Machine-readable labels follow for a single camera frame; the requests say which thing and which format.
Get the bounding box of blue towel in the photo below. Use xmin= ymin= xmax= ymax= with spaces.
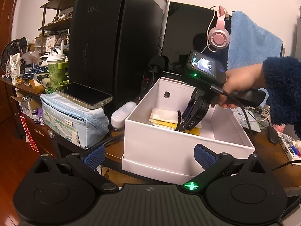
xmin=228 ymin=11 xmax=282 ymax=70

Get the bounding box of black hair tie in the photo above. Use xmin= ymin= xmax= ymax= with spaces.
xmin=175 ymin=110 xmax=186 ymax=132

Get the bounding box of white charging cable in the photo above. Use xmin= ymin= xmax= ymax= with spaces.
xmin=235 ymin=110 xmax=271 ymax=123

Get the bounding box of smartphone in clear case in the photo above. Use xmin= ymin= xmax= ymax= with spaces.
xmin=56 ymin=82 xmax=113 ymax=110

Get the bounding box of person right forearm blue sleeve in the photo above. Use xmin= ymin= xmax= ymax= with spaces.
xmin=263 ymin=57 xmax=301 ymax=137

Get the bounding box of white small case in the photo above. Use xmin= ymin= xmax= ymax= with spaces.
xmin=111 ymin=102 xmax=137 ymax=130

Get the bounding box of black computer tower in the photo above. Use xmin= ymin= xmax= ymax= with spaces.
xmin=68 ymin=0 xmax=163 ymax=115

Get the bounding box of green drink cup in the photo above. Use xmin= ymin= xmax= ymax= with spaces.
xmin=46 ymin=40 xmax=68 ymax=91

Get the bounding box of white yellow shopping bag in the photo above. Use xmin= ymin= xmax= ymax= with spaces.
xmin=149 ymin=108 xmax=204 ymax=136

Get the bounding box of white cardboard box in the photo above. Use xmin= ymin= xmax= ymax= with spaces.
xmin=121 ymin=76 xmax=256 ymax=185

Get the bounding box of black computer mouse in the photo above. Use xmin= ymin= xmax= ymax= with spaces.
xmin=267 ymin=125 xmax=279 ymax=144

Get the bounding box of light blue pouch bag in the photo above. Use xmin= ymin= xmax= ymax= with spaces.
xmin=40 ymin=92 xmax=109 ymax=150

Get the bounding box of person right hand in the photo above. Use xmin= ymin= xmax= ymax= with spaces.
xmin=210 ymin=63 xmax=266 ymax=110

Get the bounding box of black white book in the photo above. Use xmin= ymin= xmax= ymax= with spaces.
xmin=278 ymin=132 xmax=300 ymax=161

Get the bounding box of black computer monitor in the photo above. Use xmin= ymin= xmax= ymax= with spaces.
xmin=162 ymin=2 xmax=231 ymax=75

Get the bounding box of blue marker pen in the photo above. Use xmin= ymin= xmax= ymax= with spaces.
xmin=291 ymin=145 xmax=299 ymax=156

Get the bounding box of pink headset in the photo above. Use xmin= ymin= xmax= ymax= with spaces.
xmin=201 ymin=5 xmax=230 ymax=53

